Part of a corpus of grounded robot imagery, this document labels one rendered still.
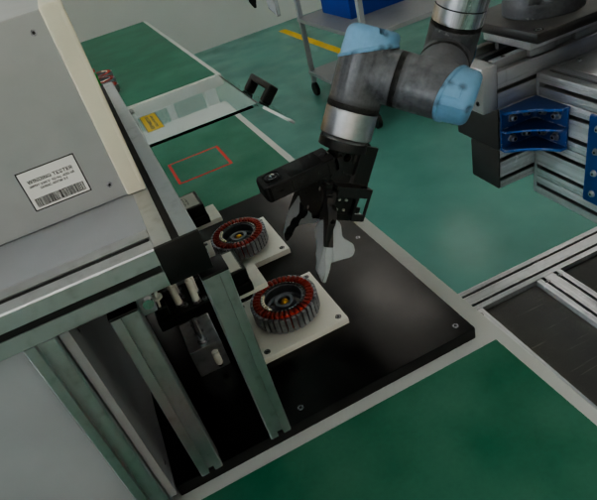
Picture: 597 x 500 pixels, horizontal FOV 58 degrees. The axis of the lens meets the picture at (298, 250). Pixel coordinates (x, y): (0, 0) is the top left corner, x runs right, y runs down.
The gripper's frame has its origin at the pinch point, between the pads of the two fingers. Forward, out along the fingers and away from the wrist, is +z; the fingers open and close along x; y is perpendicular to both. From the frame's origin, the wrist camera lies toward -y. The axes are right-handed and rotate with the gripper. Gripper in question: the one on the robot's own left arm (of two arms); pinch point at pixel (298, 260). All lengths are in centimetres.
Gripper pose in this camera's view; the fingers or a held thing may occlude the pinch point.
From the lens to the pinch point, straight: 84.6
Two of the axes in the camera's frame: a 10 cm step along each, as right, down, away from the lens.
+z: -2.3, 8.9, 3.9
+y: 8.9, 0.3, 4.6
